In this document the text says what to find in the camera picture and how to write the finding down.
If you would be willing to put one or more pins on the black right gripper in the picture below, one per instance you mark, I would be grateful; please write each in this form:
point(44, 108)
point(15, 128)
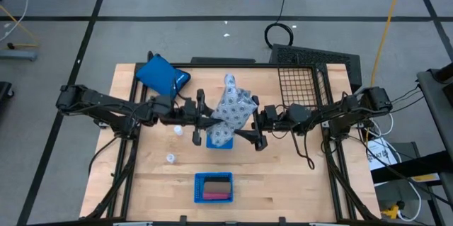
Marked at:
point(257, 121)

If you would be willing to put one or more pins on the black bandage roll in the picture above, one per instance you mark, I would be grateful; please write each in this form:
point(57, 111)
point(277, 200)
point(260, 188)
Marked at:
point(217, 179)

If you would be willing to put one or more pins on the grey equipment cart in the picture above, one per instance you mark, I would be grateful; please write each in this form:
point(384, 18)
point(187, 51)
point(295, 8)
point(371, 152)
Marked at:
point(435, 112)

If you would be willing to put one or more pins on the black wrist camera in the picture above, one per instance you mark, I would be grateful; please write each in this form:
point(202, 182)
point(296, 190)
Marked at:
point(272, 112)
point(189, 105)

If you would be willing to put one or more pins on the yellow power plug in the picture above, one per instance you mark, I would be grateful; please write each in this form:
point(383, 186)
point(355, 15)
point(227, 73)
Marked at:
point(391, 212)

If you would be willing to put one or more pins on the white printed paper box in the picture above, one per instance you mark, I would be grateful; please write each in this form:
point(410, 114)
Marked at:
point(380, 155)

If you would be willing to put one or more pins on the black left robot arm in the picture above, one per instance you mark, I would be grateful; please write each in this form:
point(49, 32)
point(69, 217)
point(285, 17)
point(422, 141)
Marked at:
point(106, 103)

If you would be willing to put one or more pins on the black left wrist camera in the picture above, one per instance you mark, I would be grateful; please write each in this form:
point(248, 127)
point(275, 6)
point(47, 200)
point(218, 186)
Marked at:
point(189, 105)

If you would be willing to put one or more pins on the blue first aid pouch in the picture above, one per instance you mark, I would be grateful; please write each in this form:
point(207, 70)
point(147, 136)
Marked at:
point(157, 75)

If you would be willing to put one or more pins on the grey metal floor foot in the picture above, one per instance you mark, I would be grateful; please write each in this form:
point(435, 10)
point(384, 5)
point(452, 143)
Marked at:
point(17, 56)

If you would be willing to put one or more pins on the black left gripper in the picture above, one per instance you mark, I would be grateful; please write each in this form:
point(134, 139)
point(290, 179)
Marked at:
point(200, 105)

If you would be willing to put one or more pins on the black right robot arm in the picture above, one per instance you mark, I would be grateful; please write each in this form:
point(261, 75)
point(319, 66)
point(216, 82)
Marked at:
point(336, 116)

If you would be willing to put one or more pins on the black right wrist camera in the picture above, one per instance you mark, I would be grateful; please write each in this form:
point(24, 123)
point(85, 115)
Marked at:
point(272, 112)

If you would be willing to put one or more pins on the grey patterned soft pack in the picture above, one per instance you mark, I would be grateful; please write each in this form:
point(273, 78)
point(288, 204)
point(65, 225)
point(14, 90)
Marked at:
point(233, 109)

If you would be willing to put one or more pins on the large blue plastic basket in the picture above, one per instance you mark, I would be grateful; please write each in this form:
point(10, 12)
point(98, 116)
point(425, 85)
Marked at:
point(198, 187)

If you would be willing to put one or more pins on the black flat bar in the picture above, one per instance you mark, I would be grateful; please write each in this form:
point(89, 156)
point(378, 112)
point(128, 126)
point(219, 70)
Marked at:
point(240, 60)

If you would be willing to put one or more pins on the small blue plastic basket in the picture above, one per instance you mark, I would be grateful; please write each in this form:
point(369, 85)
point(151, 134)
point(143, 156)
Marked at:
point(226, 146)

